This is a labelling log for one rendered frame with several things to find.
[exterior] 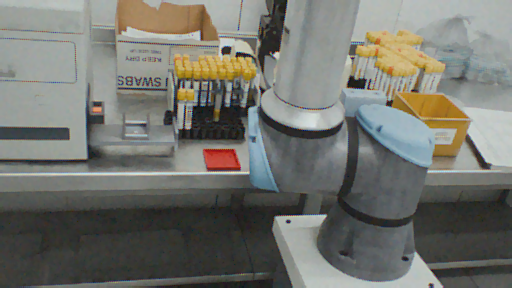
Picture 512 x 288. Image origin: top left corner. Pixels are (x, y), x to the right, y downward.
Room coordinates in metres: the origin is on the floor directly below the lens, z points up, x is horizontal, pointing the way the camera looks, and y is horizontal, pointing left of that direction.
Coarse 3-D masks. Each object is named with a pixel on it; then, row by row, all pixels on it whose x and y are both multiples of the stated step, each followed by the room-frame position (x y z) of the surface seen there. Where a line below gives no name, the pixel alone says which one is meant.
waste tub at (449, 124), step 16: (400, 96) 1.14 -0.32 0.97; (416, 96) 1.18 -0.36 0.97; (432, 96) 1.19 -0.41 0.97; (416, 112) 1.07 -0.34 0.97; (432, 112) 1.20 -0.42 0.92; (448, 112) 1.16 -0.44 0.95; (464, 112) 1.11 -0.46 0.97; (432, 128) 1.05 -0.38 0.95; (448, 128) 1.06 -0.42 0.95; (464, 128) 1.07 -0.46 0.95; (448, 144) 1.07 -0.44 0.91
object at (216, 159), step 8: (208, 152) 0.92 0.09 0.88; (216, 152) 0.92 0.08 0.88; (224, 152) 0.93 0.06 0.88; (232, 152) 0.93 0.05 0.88; (208, 160) 0.89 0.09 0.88; (216, 160) 0.89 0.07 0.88; (224, 160) 0.90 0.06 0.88; (232, 160) 0.90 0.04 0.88; (208, 168) 0.85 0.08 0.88; (216, 168) 0.86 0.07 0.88; (224, 168) 0.86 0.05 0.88; (232, 168) 0.87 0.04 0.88; (240, 168) 0.87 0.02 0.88
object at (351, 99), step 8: (344, 88) 1.14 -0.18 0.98; (344, 96) 1.11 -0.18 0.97; (352, 96) 1.10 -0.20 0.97; (360, 96) 1.11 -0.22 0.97; (368, 96) 1.11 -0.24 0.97; (376, 96) 1.12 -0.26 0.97; (384, 96) 1.13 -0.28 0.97; (344, 104) 1.10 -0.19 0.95; (352, 104) 1.10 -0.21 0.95; (360, 104) 1.11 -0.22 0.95; (384, 104) 1.12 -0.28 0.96; (352, 112) 1.10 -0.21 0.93
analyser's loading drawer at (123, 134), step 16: (96, 128) 0.88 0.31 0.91; (112, 128) 0.89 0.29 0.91; (128, 128) 0.90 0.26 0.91; (144, 128) 0.91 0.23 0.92; (160, 128) 0.92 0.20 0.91; (176, 128) 0.89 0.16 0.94; (96, 144) 0.83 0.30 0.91; (112, 144) 0.84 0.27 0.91; (128, 144) 0.85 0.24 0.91; (144, 144) 0.86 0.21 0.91; (160, 144) 0.87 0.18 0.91; (176, 144) 0.88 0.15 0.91
